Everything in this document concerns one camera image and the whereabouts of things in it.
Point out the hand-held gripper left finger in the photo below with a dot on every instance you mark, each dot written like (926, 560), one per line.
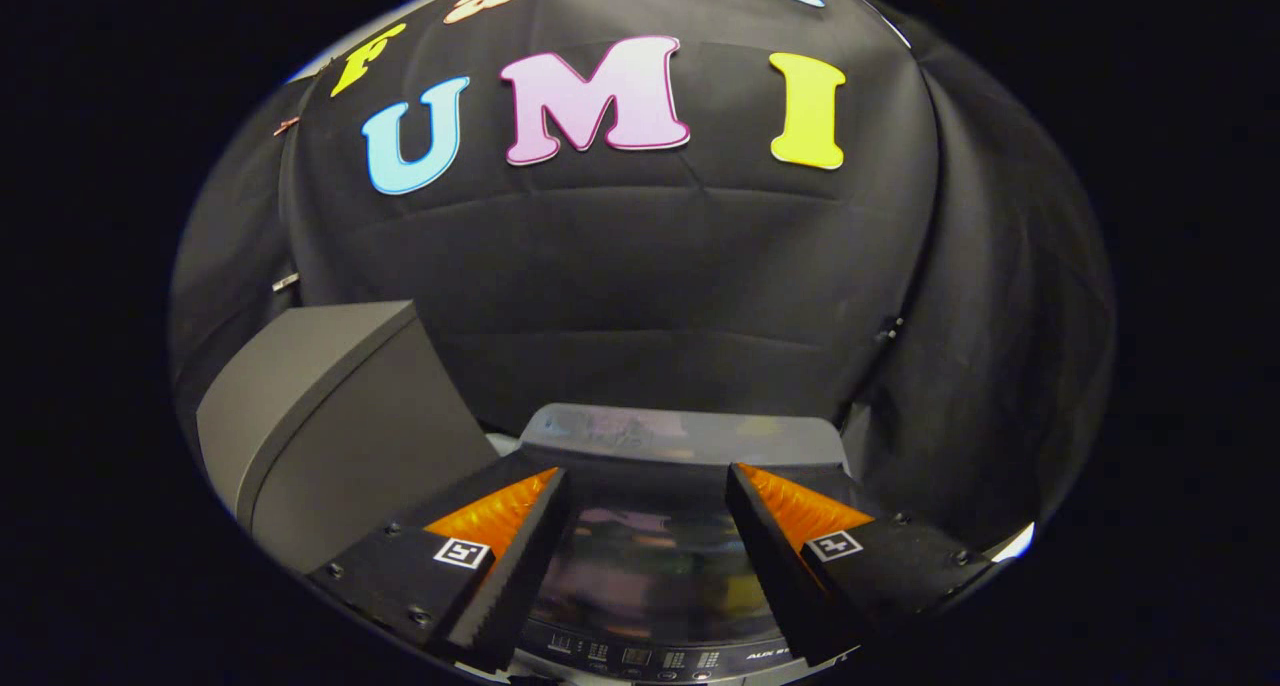
(520, 566)

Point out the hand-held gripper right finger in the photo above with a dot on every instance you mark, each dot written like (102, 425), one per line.
(775, 566)

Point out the grey washing machine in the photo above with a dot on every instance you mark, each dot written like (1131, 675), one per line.
(690, 431)

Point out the grey cabinet box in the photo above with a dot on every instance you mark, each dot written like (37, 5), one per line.
(330, 436)

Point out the small black clip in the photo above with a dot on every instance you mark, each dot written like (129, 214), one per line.
(888, 328)

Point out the black backdrop cloth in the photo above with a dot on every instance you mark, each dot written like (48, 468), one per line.
(650, 266)

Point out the small white clip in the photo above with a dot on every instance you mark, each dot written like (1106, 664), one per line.
(285, 282)

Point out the small red clip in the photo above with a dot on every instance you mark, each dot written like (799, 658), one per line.
(287, 125)

